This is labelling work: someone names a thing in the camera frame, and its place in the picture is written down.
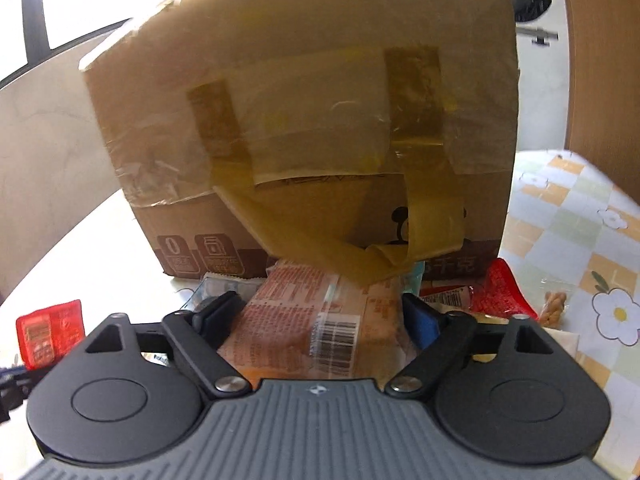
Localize black exercise bike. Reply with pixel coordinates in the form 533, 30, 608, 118
510, 0, 559, 46

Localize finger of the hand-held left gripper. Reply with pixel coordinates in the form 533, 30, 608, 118
0, 364, 32, 424

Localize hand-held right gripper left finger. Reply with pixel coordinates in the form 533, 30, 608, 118
75, 290, 252, 400

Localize brown cardboard box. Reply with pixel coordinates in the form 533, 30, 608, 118
79, 0, 521, 286

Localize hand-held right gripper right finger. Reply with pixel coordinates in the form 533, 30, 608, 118
382, 292, 567, 400

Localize floral checked tablecloth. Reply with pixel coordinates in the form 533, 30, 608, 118
0, 149, 640, 466

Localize clear white snack packet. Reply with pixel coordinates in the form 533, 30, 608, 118
192, 271, 267, 312

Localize teal snack packet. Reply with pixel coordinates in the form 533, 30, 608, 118
400, 260, 427, 299

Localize red and white snack packet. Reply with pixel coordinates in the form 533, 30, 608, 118
420, 282, 477, 309

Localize orange snack packet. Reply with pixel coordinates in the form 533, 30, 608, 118
215, 259, 426, 394

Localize clear nut packet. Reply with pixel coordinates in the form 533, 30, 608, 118
537, 280, 576, 332

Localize black window frame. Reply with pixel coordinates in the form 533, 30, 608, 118
0, 0, 198, 92

